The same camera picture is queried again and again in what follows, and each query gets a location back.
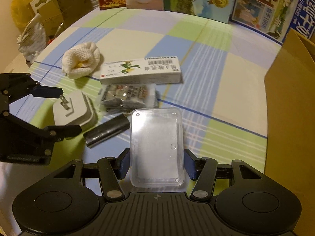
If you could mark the checkered bed sheet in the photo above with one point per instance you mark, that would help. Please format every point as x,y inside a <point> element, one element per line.
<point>212,72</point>

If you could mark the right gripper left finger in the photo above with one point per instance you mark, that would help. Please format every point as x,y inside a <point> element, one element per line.
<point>111,171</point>

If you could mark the white knitted cloth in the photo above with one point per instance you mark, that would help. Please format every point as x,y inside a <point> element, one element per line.
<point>81,60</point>

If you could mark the clear plastic case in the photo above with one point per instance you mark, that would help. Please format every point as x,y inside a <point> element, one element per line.
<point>156,146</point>

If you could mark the silver foil bag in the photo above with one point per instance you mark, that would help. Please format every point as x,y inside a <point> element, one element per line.
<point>33,39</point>

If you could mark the yellow plastic bag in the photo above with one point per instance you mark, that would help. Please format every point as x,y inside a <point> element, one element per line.
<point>22,13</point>

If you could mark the white long ointment box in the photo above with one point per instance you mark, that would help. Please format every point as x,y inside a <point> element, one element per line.
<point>155,70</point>

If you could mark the brown cardboard box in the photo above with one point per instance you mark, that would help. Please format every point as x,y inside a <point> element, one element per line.
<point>289,86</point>

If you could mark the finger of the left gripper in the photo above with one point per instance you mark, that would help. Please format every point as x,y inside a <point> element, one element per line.
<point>58,133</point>
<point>47,92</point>

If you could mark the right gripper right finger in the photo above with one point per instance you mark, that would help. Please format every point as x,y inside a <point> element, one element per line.
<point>203,172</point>

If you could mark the blue cartoon milk carton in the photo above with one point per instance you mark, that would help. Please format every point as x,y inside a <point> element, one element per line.
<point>275,18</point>

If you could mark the black cylindrical roll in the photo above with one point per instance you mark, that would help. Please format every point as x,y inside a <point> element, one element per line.
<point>106,130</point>

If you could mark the sesame walnut snack packet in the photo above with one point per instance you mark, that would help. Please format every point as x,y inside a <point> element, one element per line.
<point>127,97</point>

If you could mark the white power adapter plug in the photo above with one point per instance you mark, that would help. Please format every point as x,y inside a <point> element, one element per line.
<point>75,108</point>

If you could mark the brown cardboard boxes stack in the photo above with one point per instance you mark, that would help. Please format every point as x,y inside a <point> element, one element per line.
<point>58,15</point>

